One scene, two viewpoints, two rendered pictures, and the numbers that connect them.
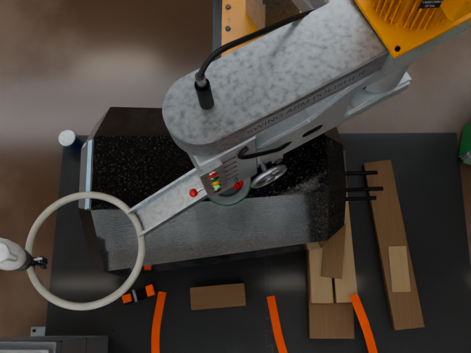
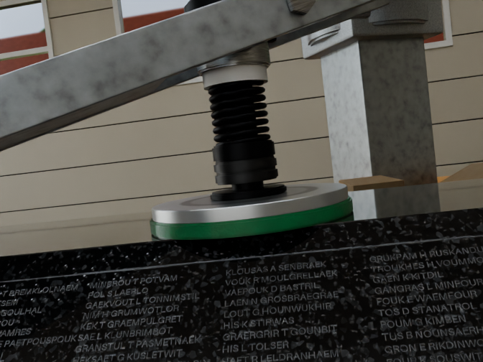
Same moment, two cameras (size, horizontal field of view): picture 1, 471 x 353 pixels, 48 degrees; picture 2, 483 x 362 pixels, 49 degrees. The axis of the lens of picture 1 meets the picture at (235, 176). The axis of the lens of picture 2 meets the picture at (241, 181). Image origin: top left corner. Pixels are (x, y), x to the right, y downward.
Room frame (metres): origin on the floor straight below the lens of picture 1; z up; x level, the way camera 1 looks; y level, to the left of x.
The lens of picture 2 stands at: (0.02, 0.04, 0.92)
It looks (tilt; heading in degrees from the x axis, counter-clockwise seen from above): 3 degrees down; 0
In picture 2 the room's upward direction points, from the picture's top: 7 degrees counter-clockwise
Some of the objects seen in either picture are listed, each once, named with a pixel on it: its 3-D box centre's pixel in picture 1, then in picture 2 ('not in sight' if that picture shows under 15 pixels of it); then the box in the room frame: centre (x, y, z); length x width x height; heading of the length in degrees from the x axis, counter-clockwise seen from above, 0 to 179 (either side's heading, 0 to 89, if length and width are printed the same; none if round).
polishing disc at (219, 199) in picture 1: (226, 180); (249, 200); (0.60, 0.04, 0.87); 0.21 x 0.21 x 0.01
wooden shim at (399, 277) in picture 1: (399, 268); not in sight; (0.14, -0.80, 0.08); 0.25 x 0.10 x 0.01; 171
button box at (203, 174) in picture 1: (213, 178); not in sight; (0.47, 0.07, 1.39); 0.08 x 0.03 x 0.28; 108
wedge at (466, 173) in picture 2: not in sight; (469, 177); (1.20, -0.45, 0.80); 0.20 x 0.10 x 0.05; 127
